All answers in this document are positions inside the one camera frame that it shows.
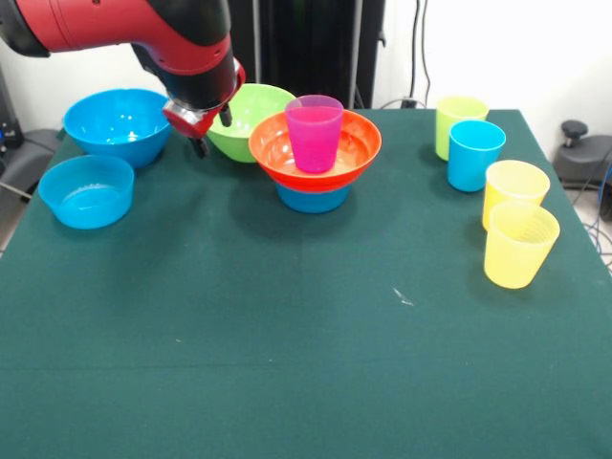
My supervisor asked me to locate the black stand base with knob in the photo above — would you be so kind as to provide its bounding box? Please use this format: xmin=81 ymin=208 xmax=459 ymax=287
xmin=554 ymin=119 xmax=612 ymax=192

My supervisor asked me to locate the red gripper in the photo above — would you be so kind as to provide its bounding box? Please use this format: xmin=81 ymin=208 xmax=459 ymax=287
xmin=162 ymin=59 xmax=248 ymax=161

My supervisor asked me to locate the yellow cup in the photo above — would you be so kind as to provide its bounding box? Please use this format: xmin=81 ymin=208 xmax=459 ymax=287
xmin=481 ymin=160 xmax=552 ymax=231
xmin=483 ymin=201 xmax=561 ymax=291

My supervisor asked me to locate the blue cup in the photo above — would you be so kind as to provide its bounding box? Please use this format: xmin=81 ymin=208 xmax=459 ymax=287
xmin=447 ymin=120 xmax=507 ymax=193

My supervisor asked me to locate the orange bowl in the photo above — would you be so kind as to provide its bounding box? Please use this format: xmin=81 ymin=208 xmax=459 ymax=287
xmin=248 ymin=108 xmax=383 ymax=194

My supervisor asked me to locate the green bowl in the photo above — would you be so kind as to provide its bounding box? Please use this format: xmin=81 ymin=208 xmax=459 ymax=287
xmin=205 ymin=82 xmax=297 ymax=164

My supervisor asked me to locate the large blue bowl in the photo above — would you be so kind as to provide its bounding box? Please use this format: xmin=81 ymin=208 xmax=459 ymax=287
xmin=62 ymin=88 xmax=173 ymax=169

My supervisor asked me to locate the green cup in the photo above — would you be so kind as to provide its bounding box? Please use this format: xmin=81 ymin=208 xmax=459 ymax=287
xmin=434 ymin=95 xmax=491 ymax=162

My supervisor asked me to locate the black device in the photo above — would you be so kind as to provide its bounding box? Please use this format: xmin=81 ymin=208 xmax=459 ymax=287
xmin=0 ymin=66 xmax=24 ymax=150

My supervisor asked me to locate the black wall cable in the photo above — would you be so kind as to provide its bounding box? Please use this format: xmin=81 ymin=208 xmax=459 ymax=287
xmin=410 ymin=0 xmax=434 ymax=109

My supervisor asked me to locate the small blue bowl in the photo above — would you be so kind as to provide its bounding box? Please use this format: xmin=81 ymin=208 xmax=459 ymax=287
xmin=275 ymin=184 xmax=353 ymax=214
xmin=37 ymin=154 xmax=136 ymax=231

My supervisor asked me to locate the purple cup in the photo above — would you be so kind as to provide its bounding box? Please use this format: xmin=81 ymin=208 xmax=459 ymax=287
xmin=284 ymin=94 xmax=345 ymax=174

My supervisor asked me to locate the dark green tablecloth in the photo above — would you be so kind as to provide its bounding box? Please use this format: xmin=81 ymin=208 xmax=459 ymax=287
xmin=0 ymin=107 xmax=612 ymax=459

